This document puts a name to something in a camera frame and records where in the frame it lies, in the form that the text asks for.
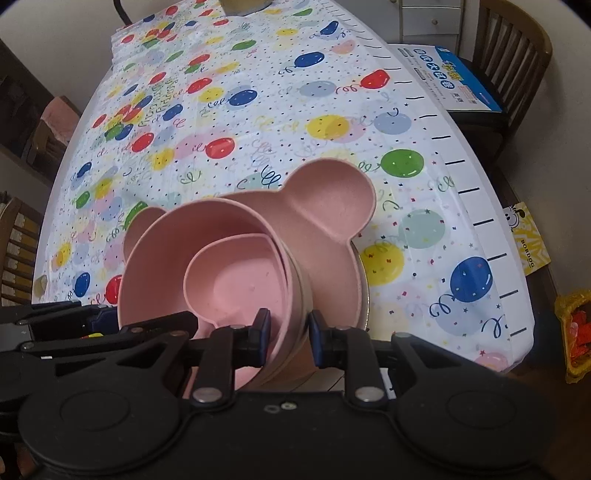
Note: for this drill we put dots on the wooden chair with cloth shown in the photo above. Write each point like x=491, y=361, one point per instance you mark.
x=46, y=143

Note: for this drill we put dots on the grey desk lamp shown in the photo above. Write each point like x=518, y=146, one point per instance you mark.
x=122, y=9

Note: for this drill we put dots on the white drawer cabinet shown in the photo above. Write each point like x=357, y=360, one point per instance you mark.
x=429, y=18

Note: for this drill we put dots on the dark wooden chair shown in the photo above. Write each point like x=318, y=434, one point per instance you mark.
x=512, y=55

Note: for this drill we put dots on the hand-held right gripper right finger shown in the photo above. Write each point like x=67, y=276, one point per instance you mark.
x=316, y=339

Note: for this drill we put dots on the pink cloth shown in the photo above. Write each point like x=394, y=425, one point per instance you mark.
x=62, y=117

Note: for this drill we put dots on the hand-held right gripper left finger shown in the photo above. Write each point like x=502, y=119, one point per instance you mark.
x=263, y=334

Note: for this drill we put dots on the pink heart-shaped dish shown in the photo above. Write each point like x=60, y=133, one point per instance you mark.
x=231, y=281

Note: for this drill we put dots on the gold thermos jug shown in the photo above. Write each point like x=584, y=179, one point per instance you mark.
x=244, y=4

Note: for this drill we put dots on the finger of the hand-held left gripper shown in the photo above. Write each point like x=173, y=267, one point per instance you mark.
x=138, y=327
x=104, y=318

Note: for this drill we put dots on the yellow cartoon print bag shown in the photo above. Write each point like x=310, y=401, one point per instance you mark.
x=528, y=240

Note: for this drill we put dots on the blue and white box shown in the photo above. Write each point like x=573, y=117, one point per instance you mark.
x=452, y=83

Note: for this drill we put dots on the pink bowl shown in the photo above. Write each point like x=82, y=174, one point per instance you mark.
x=157, y=258

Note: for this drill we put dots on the yellow bag with orange packets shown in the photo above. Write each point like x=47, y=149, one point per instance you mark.
x=577, y=337

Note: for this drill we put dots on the light wooden chair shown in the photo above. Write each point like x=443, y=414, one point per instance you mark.
x=18, y=249

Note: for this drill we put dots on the pink bear-shaped plate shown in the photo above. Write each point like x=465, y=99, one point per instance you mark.
x=323, y=217

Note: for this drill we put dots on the balloon print tablecloth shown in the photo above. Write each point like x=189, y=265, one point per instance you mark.
x=277, y=115

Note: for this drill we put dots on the dark wooden bookcase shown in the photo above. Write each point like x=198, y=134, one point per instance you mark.
x=27, y=92

